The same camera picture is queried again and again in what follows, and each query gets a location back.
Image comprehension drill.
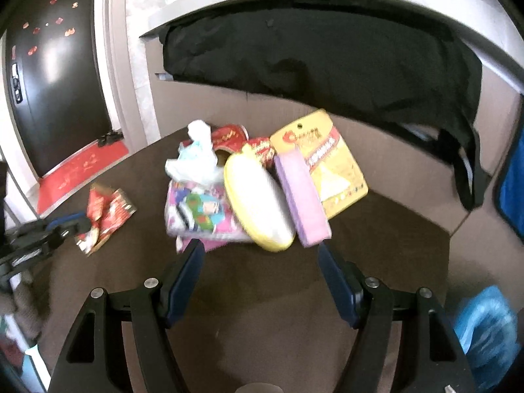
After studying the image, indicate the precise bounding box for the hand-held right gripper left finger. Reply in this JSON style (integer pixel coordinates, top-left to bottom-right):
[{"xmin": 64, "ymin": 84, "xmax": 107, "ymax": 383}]
[{"xmin": 48, "ymin": 238, "xmax": 205, "ymax": 393}]

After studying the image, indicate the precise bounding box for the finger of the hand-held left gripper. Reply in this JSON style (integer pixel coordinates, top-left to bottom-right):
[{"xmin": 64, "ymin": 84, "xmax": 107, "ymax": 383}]
[
  {"xmin": 25, "ymin": 212, "xmax": 93, "ymax": 235},
  {"xmin": 12, "ymin": 229, "xmax": 76, "ymax": 263}
]

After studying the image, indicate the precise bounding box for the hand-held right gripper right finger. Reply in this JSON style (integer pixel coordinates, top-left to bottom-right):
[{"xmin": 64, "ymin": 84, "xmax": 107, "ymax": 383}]
[{"xmin": 317, "ymin": 241, "xmax": 479, "ymax": 393}]

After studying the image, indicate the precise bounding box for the red snack wrapper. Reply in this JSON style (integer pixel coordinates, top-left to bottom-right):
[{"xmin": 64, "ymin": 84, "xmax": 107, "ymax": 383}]
[
  {"xmin": 76, "ymin": 190, "xmax": 137, "ymax": 256},
  {"xmin": 87, "ymin": 184, "xmax": 113, "ymax": 230}
]

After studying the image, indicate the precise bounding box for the yellow card packaging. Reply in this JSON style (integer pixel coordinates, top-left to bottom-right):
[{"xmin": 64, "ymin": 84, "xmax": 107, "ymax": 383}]
[{"xmin": 269, "ymin": 109, "xmax": 369, "ymax": 219}]

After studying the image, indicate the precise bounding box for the white tissue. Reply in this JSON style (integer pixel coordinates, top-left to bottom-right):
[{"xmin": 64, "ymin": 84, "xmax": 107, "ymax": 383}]
[{"xmin": 165, "ymin": 120, "xmax": 224, "ymax": 183}]

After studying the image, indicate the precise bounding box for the red paper cup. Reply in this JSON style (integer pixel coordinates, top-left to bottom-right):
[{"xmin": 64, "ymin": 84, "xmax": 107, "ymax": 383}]
[{"xmin": 182, "ymin": 124, "xmax": 251, "ymax": 168}]

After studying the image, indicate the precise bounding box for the grey-brown cloth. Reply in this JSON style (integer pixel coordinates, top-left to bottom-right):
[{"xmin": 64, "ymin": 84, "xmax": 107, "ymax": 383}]
[{"xmin": 8, "ymin": 280, "xmax": 47, "ymax": 340}]

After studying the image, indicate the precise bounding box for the red doormat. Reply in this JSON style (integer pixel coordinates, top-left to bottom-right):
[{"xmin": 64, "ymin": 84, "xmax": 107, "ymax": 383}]
[{"xmin": 37, "ymin": 141, "xmax": 129, "ymax": 215}]

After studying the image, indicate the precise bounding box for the colourful pink printed packet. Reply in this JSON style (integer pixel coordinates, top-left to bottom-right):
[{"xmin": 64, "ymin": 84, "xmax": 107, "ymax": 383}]
[{"xmin": 164, "ymin": 178, "xmax": 254, "ymax": 243}]

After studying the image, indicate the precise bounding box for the purple rectangular box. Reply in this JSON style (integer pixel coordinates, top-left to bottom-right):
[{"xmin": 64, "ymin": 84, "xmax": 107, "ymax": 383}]
[{"xmin": 273, "ymin": 149, "xmax": 333, "ymax": 248}]

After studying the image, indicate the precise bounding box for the small black object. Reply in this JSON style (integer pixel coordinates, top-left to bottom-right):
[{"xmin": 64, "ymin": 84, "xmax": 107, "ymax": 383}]
[{"xmin": 97, "ymin": 130, "xmax": 123, "ymax": 147}]

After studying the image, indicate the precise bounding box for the yellow white oval case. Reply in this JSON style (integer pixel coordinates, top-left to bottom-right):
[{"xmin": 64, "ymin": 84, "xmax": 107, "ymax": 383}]
[{"xmin": 223, "ymin": 151, "xmax": 296, "ymax": 252}]

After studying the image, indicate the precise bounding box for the black door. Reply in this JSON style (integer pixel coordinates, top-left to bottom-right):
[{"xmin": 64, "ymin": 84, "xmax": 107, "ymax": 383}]
[{"xmin": 4, "ymin": 0, "xmax": 113, "ymax": 178}]

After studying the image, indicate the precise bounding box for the red gold snack packet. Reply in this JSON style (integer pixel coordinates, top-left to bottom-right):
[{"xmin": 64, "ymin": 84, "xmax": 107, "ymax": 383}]
[{"xmin": 245, "ymin": 136, "xmax": 276, "ymax": 169}]

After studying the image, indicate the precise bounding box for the blue plastic bag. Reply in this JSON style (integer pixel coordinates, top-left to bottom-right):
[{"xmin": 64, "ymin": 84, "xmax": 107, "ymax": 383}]
[{"xmin": 454, "ymin": 286, "xmax": 520, "ymax": 391}]

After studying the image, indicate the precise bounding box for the blue fabric panel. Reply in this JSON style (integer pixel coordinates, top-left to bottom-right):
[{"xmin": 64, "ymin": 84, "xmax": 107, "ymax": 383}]
[{"xmin": 493, "ymin": 125, "xmax": 524, "ymax": 242}]

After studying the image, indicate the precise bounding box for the black cloth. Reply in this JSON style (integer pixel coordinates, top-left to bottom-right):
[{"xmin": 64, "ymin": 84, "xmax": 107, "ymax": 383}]
[{"xmin": 159, "ymin": 6, "xmax": 492, "ymax": 211}]

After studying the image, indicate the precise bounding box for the silver door handle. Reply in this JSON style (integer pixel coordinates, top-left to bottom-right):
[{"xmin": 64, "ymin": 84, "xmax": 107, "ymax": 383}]
[{"xmin": 10, "ymin": 63, "xmax": 24, "ymax": 103}]

